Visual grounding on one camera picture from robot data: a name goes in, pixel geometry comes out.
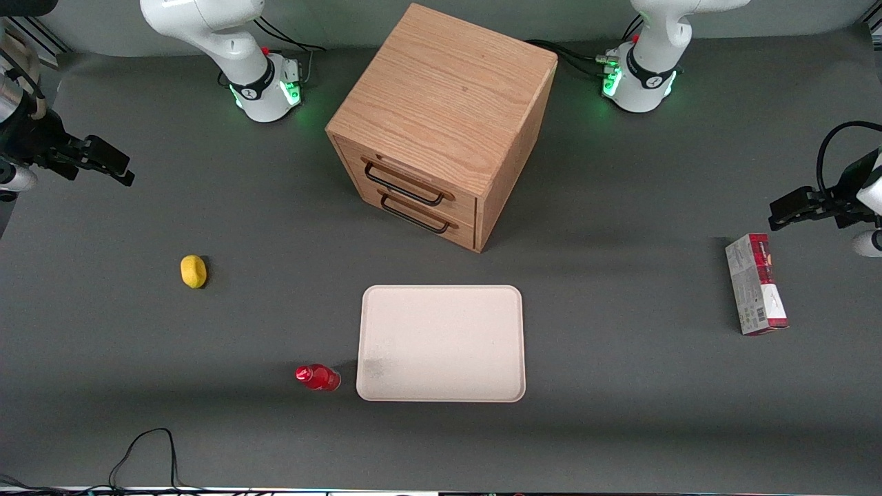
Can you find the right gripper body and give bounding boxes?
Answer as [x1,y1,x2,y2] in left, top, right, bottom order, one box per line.
[0,103,89,195]

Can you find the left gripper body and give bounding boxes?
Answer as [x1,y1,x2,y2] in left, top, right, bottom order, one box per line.
[817,148,882,258]

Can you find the red coke bottle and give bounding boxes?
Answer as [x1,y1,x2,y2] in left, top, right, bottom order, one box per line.
[295,364,342,392]

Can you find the beige rectangular tray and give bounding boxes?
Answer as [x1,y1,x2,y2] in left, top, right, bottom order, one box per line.
[356,285,526,403]

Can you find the grey and red carton box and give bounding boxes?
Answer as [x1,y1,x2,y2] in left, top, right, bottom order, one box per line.
[724,233,790,336]

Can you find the white rounded fixture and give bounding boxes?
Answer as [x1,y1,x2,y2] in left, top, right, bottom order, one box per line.
[7,28,41,73]

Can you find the yellow lemon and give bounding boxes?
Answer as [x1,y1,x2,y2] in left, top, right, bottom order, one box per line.
[180,254,208,289]

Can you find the wooden drawer front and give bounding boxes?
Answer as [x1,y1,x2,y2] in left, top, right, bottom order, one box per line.
[357,185,478,251]
[332,135,478,223]

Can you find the wooden drawer cabinet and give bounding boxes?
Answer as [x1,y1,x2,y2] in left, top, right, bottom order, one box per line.
[325,3,559,254]

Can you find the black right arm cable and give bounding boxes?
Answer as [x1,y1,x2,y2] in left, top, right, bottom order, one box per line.
[0,41,49,121]

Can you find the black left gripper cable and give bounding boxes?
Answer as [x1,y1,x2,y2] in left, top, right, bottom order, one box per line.
[816,120,882,197]

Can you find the aluminium frame rail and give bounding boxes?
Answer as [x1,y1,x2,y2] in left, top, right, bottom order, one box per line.
[0,14,71,57]

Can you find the black right base cables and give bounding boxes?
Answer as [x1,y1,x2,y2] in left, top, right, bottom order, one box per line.
[252,17,327,85]

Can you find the black base cables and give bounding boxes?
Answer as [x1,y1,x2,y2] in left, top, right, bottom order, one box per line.
[252,17,327,85]
[525,14,645,81]

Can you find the thin black cable loop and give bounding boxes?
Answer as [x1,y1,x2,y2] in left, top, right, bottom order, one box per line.
[0,427,207,494]

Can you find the black left base cables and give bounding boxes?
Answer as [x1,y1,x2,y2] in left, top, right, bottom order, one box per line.
[525,14,645,81]

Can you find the black metal drawer handle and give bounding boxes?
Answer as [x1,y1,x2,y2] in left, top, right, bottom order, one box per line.
[363,160,447,207]
[380,194,451,234]

